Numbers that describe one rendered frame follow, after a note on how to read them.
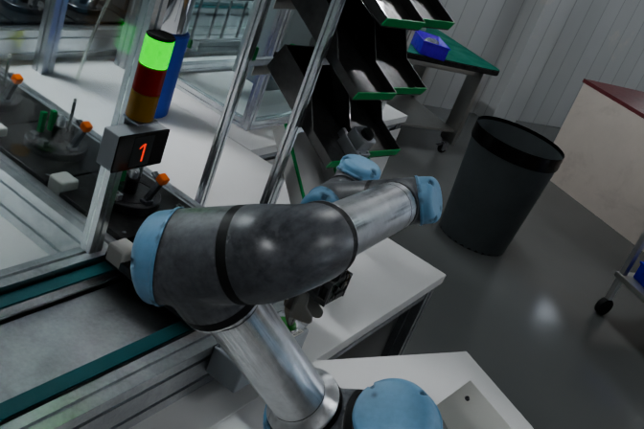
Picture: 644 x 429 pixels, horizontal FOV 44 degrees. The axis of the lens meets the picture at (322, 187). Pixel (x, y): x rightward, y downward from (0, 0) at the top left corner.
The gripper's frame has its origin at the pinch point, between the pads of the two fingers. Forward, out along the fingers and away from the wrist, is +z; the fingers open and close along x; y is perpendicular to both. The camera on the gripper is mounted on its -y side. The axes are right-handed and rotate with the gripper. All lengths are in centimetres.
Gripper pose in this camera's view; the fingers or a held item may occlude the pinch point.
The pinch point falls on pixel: (288, 317)
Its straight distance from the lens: 153.0
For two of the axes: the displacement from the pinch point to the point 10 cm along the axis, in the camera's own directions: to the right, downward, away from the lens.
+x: 5.4, -1.7, 8.3
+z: -3.3, 8.6, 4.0
